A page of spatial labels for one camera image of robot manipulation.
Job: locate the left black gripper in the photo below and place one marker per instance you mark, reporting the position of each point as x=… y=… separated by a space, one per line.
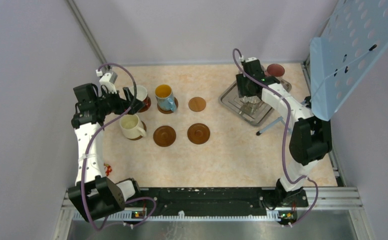
x=123 y=105

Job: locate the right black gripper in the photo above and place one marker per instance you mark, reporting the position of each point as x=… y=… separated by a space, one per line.
x=241 y=80

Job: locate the white and brown cup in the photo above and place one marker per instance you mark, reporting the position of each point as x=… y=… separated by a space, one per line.
x=142 y=93

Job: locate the cream ribbed mug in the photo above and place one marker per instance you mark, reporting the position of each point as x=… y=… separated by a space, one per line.
x=127 y=123

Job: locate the blue butterfly mug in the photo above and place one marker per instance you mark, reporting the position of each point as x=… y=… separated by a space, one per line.
x=166 y=102

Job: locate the pink mug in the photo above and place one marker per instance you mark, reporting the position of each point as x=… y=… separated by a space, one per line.
x=275 y=70

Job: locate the light wooden coaster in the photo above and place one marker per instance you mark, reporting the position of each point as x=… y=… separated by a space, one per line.
x=197 y=104

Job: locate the light blue music stand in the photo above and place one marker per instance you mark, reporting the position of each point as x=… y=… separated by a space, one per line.
x=354 y=38

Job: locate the floral mug yellow inside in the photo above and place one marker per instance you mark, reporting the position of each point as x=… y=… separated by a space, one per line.
x=252 y=100

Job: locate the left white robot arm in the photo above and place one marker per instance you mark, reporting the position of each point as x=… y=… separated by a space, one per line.
x=94 y=195

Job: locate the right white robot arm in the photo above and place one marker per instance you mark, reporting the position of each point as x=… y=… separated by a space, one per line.
x=306 y=138

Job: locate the metal tray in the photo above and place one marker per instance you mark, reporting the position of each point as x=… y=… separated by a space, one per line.
x=254 y=113

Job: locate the small red owl sticker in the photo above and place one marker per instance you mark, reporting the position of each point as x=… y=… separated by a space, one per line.
x=108 y=169

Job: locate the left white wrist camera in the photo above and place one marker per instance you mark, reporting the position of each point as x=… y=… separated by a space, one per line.
x=107 y=81

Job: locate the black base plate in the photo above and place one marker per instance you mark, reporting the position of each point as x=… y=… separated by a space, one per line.
x=215 y=201

